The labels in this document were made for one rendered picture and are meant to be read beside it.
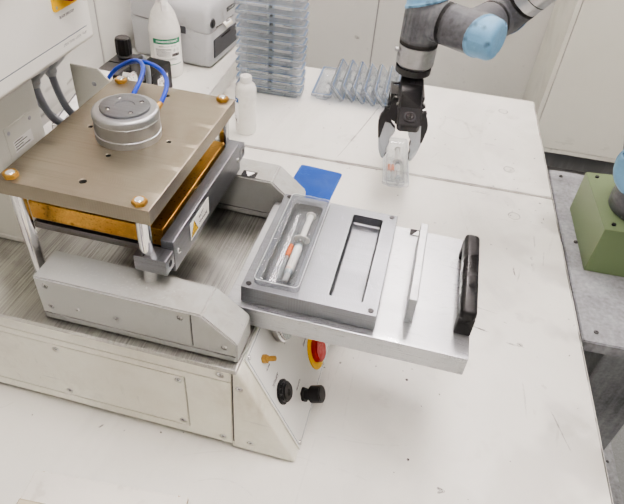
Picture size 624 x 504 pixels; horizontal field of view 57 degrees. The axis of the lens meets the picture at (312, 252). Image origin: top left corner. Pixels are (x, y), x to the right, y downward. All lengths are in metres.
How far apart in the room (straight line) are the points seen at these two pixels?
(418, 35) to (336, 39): 2.10
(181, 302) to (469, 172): 0.92
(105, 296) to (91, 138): 0.19
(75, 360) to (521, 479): 0.62
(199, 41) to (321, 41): 1.67
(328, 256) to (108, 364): 0.31
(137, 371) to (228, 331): 0.16
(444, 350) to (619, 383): 0.89
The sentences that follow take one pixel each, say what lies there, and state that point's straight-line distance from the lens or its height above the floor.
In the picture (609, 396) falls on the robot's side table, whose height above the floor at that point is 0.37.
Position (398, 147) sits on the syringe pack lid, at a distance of 1.35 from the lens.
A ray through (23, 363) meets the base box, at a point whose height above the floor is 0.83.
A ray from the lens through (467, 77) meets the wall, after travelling 3.29.
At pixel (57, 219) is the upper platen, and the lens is 0.75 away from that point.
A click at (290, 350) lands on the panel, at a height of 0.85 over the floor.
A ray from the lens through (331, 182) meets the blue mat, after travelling 1.31.
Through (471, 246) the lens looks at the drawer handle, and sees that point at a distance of 0.78.
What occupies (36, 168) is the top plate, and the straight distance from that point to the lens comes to 0.72.
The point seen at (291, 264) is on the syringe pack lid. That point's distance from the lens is 0.71.
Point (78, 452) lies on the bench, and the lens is 0.88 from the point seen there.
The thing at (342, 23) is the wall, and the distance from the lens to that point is 3.23.
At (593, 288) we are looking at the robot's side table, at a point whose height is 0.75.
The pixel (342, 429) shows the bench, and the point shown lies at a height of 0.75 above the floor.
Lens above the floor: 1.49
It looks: 41 degrees down
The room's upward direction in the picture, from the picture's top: 6 degrees clockwise
